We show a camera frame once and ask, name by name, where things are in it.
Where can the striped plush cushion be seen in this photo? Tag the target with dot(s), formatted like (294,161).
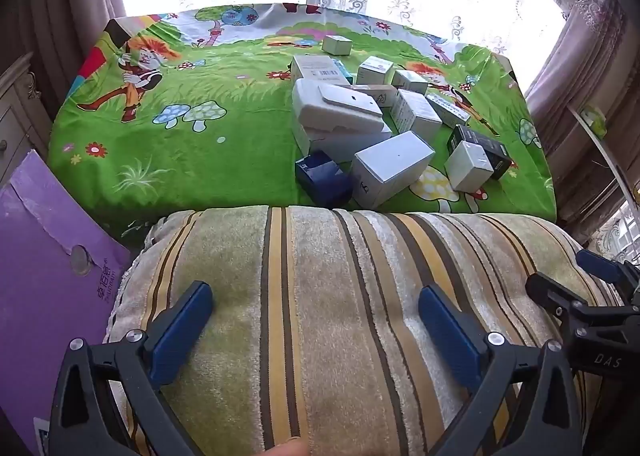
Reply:
(325,311)

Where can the black printed box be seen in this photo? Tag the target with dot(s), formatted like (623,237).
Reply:
(487,145)

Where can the cartoon printed green cloth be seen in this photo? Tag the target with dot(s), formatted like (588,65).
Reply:
(200,150)

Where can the white shelf unit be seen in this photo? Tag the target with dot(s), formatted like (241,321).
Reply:
(600,160)

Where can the dark blue box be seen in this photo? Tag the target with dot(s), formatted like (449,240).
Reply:
(320,180)

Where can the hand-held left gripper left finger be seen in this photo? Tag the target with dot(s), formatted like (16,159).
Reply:
(182,331)

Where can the pile of assorted small boxes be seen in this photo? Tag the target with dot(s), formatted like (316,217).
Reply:
(392,170)

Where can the cream ornate dresser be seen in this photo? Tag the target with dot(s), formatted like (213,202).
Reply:
(20,125)

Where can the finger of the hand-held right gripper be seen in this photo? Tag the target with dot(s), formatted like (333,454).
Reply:
(555,293)
(605,266)

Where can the purple cardboard box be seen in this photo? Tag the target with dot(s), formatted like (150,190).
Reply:
(45,286)

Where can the green packet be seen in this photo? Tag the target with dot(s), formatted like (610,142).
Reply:
(594,119)

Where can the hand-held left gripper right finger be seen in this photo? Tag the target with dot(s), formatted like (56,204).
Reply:
(450,331)

